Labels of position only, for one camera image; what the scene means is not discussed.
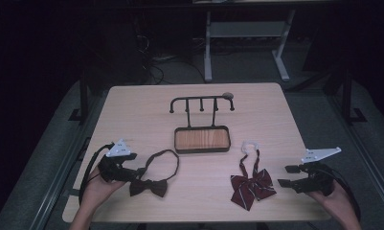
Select grey metal desk frame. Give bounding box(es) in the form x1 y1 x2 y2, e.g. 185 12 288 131
203 9 297 83

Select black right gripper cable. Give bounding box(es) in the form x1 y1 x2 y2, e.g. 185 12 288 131
320 166 362 222

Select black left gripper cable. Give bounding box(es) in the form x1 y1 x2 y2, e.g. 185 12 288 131
78 143 116 206

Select black hook rack wooden tray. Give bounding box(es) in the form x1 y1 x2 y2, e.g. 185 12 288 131
169 93 236 155

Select black metal post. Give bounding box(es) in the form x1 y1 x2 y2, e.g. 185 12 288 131
340 67 369 127
67 71 92 125

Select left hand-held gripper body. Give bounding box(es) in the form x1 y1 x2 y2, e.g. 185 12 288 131
98 138 133 184

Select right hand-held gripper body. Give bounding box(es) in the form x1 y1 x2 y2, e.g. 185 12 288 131
298 146 343 197

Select black floor cables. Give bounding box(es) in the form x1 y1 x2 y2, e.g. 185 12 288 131
134 32 207 86

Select grey metal rail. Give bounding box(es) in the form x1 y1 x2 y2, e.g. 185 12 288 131
29 92 108 230
327 95 384 211

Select dark red striped bow tie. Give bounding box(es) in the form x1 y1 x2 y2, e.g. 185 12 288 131
229 140 278 212

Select person's right hand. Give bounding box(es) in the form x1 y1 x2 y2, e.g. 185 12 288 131
306 181 354 222

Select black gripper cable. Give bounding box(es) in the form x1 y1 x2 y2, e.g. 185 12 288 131
78 143 116 206
320 166 362 222

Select black bow tie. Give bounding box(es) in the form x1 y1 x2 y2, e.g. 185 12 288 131
128 149 180 198

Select person's left hand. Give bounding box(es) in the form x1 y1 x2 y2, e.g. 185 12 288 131
80 166 127 213

